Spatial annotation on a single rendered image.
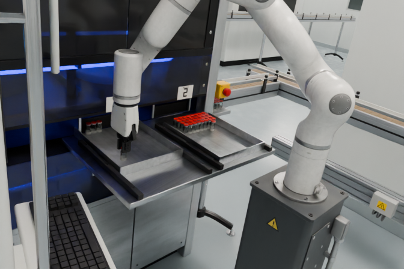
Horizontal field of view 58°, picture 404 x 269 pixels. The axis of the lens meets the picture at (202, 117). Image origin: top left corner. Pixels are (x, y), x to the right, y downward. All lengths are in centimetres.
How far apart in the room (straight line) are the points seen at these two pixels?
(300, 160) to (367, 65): 160
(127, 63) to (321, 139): 64
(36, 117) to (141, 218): 121
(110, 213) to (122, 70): 76
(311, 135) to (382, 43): 159
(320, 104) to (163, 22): 51
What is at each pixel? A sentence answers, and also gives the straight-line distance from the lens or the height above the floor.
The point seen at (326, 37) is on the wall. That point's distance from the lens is 1033.
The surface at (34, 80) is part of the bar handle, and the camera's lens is 63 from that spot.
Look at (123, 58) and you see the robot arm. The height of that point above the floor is 126.
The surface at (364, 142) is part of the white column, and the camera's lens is 284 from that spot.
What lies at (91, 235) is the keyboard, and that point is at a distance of 108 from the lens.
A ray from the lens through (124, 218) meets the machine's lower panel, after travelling 173.
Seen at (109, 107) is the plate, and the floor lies 101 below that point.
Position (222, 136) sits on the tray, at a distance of 155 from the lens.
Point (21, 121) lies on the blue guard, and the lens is 129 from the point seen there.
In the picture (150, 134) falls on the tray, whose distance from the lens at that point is 148.
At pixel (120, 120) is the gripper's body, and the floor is 106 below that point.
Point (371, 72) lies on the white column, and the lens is 274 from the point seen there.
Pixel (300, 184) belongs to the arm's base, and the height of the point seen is 91.
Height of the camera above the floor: 153
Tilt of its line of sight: 22 degrees down
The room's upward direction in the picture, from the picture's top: 8 degrees clockwise
